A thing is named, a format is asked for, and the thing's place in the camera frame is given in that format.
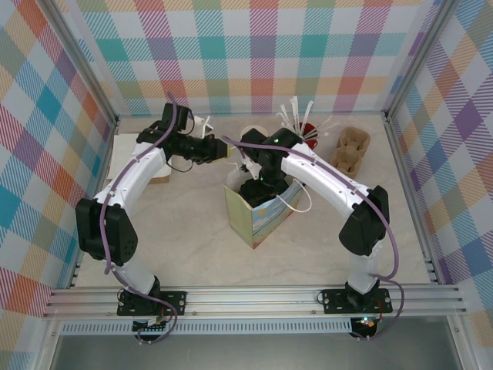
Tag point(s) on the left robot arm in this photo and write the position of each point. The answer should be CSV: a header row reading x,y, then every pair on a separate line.
x,y
131,181

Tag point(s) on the small electronics board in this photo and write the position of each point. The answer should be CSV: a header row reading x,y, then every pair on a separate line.
x,y
366,323
152,327

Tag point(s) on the white paper sheet stack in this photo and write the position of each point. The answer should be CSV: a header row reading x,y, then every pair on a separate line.
x,y
125,154

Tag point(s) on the white wrapped straw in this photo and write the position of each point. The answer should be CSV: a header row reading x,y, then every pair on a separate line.
x,y
308,111
294,106
327,125
283,117
284,109
322,134

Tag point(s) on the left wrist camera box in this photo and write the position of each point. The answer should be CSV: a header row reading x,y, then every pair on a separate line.
x,y
202,124

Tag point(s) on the printed paper gift bag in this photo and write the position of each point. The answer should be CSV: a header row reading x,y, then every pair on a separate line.
x,y
265,227

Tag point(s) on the brown cardboard piece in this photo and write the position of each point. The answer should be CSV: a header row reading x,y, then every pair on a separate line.
x,y
162,179

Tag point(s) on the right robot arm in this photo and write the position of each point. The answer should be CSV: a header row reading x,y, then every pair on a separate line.
x,y
327,173

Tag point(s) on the aluminium frame post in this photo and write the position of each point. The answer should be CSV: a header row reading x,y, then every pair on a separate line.
x,y
87,61
418,58

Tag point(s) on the brown pulp carrier stack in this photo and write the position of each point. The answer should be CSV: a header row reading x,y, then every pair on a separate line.
x,y
350,152

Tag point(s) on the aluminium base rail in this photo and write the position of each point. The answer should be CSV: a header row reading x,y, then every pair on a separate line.
x,y
250,300

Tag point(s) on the green paper cup stack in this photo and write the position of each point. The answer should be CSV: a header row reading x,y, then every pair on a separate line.
x,y
246,129

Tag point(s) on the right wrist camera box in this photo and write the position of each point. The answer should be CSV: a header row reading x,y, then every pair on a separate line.
x,y
248,165

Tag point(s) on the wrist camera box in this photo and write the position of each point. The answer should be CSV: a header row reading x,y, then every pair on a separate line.
x,y
248,165
202,124

